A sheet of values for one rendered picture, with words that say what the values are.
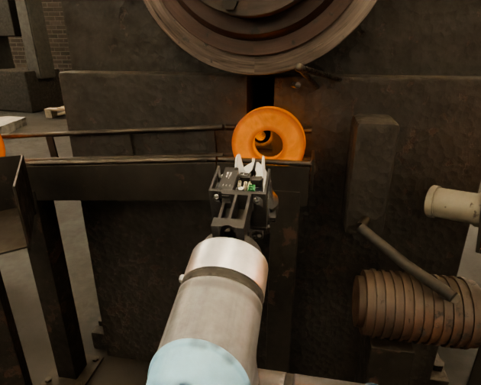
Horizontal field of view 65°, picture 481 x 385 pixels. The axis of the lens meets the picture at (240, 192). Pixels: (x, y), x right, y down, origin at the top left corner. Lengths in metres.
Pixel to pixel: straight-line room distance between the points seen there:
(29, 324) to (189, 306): 1.28
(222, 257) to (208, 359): 0.10
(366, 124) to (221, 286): 0.48
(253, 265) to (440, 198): 0.44
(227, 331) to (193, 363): 0.04
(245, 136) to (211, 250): 0.43
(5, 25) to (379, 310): 6.06
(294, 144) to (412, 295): 0.36
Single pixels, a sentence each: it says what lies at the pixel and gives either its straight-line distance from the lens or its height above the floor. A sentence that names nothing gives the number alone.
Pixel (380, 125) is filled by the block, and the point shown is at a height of 0.79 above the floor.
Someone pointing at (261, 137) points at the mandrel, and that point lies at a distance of 0.87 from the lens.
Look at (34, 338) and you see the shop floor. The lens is 1.54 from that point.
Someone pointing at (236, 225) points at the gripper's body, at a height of 0.75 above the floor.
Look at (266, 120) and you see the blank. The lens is 0.78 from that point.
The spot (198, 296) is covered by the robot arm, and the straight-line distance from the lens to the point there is 0.36.
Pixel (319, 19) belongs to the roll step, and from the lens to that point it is 0.71.
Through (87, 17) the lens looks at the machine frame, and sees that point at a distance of 1.03.
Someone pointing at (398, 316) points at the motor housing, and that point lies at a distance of 0.75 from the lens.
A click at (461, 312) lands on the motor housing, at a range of 0.78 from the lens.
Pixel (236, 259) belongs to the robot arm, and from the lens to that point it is 0.39.
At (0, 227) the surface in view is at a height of 0.60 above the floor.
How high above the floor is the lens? 0.94
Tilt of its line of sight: 22 degrees down
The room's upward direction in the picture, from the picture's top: straight up
